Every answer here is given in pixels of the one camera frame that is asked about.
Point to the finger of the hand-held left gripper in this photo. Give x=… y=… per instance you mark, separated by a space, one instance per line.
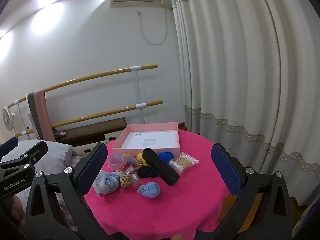
x=8 y=145
x=32 y=150

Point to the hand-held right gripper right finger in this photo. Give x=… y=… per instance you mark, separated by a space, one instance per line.
x=226 y=172

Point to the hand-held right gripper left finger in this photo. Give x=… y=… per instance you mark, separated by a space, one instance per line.
x=92 y=170

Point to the blue printed face mask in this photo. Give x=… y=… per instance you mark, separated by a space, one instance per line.
x=107 y=183

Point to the clear pink plastic bag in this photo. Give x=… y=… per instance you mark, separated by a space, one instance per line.
x=116 y=161

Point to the beige scrunchie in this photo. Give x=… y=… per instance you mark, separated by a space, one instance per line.
x=126 y=180

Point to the navy crochet scrunchie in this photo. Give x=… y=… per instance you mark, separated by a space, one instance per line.
x=146 y=172

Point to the light blue scrunchie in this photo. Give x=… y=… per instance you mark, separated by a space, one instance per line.
x=150 y=191

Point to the black soft case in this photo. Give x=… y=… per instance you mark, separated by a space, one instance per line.
x=160 y=167

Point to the pink cardboard box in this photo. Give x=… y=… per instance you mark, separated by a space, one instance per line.
x=147 y=126

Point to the person's right hand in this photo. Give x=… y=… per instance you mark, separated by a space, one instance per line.
x=178 y=237

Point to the light grey quilt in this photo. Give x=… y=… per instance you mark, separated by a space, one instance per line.
x=57 y=155

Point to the white fan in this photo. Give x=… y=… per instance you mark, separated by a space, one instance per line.
x=7 y=118

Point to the pink hanging cloth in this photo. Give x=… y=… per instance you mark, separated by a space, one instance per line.
x=42 y=115

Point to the grey hanging cloth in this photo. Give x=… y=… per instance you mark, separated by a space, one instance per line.
x=31 y=110

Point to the wooden bench cabinet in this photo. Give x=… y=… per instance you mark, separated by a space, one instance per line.
x=95 y=130

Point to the small clear plastic bag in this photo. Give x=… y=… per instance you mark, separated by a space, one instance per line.
x=136 y=180

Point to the yellow scrunchie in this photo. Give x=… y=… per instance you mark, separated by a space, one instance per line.
x=140 y=158

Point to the royal blue scrunchie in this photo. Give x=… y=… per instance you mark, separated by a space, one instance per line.
x=165 y=157

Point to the cream curtain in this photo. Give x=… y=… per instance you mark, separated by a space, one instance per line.
x=237 y=67

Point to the short wooden barre rail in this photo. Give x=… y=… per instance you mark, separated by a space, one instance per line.
x=112 y=111

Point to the white barre post with base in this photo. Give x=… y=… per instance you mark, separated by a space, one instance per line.
x=138 y=90

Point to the long wooden barre rail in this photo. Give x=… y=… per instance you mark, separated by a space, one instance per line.
x=100 y=74

